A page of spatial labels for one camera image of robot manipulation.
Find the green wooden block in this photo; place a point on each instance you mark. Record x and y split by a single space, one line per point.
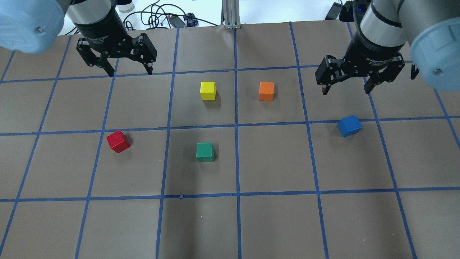
205 152

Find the brown paper table mat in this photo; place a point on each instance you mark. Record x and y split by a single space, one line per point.
284 183

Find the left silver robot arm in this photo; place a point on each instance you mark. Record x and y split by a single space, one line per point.
31 26

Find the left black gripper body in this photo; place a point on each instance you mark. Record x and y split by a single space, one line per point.
101 36

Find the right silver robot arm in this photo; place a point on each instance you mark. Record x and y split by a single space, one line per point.
383 27

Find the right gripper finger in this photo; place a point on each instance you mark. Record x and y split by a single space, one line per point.
388 74
331 71

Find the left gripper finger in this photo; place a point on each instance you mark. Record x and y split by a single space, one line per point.
85 51
144 52

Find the red wooden block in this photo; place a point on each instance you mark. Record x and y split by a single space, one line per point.
118 141

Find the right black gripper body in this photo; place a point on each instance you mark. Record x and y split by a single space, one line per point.
373 48

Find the black power adapter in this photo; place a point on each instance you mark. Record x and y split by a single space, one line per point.
176 21

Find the blue wooden block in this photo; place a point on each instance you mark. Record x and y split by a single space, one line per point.
349 126

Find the aluminium frame post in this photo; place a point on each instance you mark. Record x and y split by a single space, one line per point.
230 14

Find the yellow wooden block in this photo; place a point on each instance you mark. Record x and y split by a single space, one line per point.
208 90

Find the orange wooden block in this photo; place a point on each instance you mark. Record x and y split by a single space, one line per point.
266 91

